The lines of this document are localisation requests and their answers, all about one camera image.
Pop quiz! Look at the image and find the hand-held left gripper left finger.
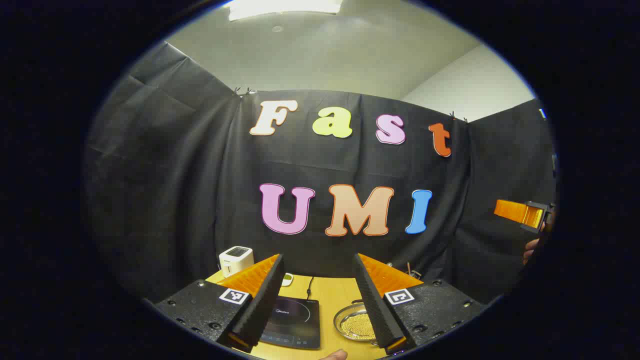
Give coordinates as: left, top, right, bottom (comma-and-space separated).
155, 253, 286, 353

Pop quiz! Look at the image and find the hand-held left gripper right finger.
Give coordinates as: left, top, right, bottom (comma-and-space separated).
352, 253, 485, 352

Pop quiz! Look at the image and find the heap of yellow soybeans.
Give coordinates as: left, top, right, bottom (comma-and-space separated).
340, 312, 376, 342

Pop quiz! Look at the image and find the black induction cooktop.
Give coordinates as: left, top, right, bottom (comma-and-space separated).
259, 296, 321, 350

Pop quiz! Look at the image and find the stainless steel pot black handle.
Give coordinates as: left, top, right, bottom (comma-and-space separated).
333, 299, 379, 346

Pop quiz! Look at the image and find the white boxy kitchen appliance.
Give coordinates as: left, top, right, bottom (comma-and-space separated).
218, 245, 255, 278

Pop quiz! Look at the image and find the ceiling light panel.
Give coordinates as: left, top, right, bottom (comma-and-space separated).
228, 0, 344, 22

